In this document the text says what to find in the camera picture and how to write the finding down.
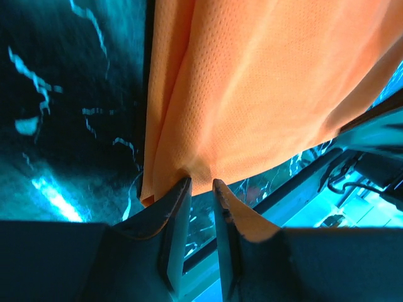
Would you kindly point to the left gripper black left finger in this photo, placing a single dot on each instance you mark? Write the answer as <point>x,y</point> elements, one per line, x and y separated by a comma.
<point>141,258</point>

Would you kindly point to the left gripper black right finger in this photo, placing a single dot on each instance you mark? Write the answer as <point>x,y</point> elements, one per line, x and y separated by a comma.
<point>255,258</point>

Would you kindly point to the orange t shirt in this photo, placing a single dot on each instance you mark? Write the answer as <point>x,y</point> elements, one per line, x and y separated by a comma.
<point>239,87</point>

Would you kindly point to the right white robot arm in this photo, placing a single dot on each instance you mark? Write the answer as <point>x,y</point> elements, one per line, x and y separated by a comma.
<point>377,131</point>

